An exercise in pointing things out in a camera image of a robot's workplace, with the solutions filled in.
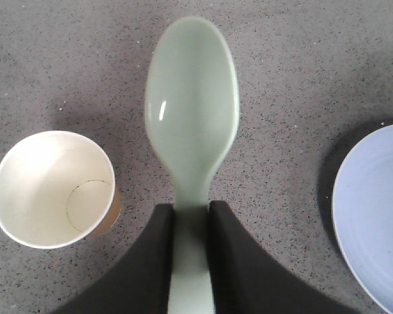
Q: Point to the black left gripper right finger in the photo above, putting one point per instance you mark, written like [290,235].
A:
[246,279]

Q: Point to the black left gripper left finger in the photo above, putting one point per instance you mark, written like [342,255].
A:
[139,282]

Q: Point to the brown paper cup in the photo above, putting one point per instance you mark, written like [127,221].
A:
[57,187]

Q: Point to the pale green plastic spoon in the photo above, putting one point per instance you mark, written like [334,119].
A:
[191,119]

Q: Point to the blue round plate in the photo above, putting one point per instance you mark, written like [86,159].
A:
[362,213]

